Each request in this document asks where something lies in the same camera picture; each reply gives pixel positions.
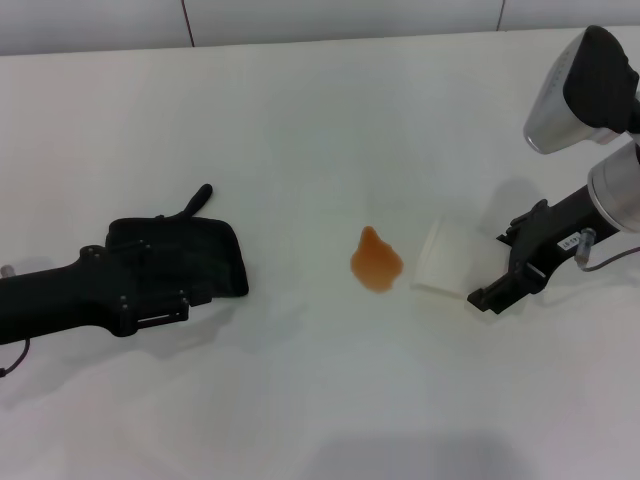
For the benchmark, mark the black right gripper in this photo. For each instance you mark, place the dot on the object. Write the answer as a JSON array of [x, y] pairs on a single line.
[[560, 230]]

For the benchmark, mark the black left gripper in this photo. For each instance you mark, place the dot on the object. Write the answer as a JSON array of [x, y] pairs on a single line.
[[60, 300]]

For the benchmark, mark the translucent plastic cup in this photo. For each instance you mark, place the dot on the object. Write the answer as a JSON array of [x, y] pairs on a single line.
[[450, 260]]

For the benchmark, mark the dark cloth rag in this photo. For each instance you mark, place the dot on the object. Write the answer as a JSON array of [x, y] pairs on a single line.
[[210, 250]]

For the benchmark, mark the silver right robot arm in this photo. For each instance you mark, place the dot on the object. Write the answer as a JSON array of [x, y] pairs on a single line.
[[615, 190]]

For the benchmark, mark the orange-brown liquid stain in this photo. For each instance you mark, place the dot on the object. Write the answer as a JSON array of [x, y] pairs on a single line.
[[375, 262]]

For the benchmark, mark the right wrist camera housing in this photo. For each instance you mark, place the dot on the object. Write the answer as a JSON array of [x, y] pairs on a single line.
[[590, 75]]

